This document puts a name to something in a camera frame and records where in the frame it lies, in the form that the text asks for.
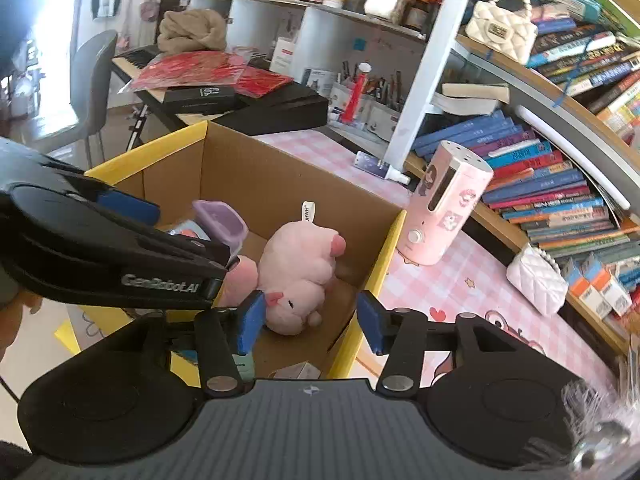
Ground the white bookshelf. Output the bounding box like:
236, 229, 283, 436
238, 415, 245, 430
385, 0, 640, 361

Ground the blue snack packet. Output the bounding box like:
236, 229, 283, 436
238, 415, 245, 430
167, 220, 211, 241

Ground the red and white toy pen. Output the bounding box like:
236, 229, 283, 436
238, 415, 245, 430
345, 62, 373, 123

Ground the long black box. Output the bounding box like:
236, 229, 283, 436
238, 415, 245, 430
162, 85, 237, 113

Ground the pink pig plush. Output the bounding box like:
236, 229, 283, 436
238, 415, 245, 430
257, 202, 347, 336

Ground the dark glass jar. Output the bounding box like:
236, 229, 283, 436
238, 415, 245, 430
402, 0, 431, 31

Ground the crumpled clear plastic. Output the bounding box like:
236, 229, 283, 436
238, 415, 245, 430
560, 380, 637, 472

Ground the pink duck plush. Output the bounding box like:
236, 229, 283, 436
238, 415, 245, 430
220, 255, 259, 308

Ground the beige crumpled cloth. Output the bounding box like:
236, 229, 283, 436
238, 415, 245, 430
157, 10, 228, 52

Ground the red flat packet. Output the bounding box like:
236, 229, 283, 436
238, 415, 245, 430
235, 66, 293, 97

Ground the white quilted purse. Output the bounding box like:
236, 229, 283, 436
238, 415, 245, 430
506, 244, 569, 317

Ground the grey chair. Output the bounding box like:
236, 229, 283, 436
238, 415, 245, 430
70, 30, 118, 168

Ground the white curved shelf unit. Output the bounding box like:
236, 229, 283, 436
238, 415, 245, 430
192, 0, 426, 141

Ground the yellow cardboard box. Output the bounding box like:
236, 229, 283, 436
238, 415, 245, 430
55, 120, 407, 381

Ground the orange and blue carton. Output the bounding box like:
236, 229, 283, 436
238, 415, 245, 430
560, 255, 608, 318
587, 254, 635, 317

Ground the pink cylindrical humidifier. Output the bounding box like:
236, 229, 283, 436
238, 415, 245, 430
396, 140, 494, 266

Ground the small pastel plastic toy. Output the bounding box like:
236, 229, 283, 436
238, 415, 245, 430
192, 200, 249, 257

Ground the small white red-label box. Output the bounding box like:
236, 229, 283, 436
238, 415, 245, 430
270, 37, 296, 72

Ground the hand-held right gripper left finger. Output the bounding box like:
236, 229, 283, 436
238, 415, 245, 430
85, 289, 267, 397

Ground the white pen holder with pens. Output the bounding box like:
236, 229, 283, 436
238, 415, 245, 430
330, 60, 403, 141

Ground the blue and white tube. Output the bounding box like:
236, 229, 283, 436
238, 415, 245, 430
354, 151, 411, 184

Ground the cream quilted pearl-handle handbag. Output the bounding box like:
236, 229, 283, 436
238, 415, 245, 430
465, 0, 538, 66

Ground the row of leaning colourful books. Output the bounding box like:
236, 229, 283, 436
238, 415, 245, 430
525, 17, 640, 136

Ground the black framed hanging bag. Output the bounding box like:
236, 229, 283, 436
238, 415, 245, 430
92, 0, 123, 21

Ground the black keyboard stand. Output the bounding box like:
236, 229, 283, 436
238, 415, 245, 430
117, 102, 151, 152

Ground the thick cream-paged book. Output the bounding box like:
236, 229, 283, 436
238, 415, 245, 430
431, 82, 511, 116

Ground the printed pink tablecloth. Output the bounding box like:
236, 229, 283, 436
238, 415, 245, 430
65, 127, 621, 396

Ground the black electric keyboard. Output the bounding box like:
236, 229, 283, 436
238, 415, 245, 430
111, 45, 330, 136

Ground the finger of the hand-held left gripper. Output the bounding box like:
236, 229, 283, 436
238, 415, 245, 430
152, 229, 240, 281
65, 175, 161, 227

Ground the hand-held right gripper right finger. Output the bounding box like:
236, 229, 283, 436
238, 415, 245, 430
356, 289, 547, 397

